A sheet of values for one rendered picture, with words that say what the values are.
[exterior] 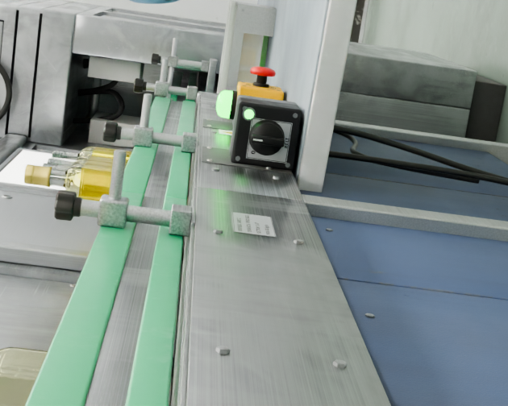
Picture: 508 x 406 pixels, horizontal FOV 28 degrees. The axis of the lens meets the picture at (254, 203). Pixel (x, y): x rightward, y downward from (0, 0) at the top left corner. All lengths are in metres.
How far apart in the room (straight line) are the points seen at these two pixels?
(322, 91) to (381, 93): 1.67
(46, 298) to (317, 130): 0.61
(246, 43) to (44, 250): 0.60
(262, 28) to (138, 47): 0.87
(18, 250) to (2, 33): 1.23
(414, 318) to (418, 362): 0.10
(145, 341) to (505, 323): 0.33
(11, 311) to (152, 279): 0.79
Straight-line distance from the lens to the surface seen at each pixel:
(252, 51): 2.05
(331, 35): 1.23
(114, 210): 0.97
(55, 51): 2.89
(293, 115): 1.28
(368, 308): 0.85
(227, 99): 1.57
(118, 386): 0.63
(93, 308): 0.75
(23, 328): 1.54
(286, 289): 0.79
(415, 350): 0.77
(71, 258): 1.78
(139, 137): 1.42
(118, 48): 2.87
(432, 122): 2.95
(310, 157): 1.27
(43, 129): 2.92
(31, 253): 1.79
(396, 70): 2.91
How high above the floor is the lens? 0.90
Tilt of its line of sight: 4 degrees down
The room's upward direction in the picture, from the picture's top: 83 degrees counter-clockwise
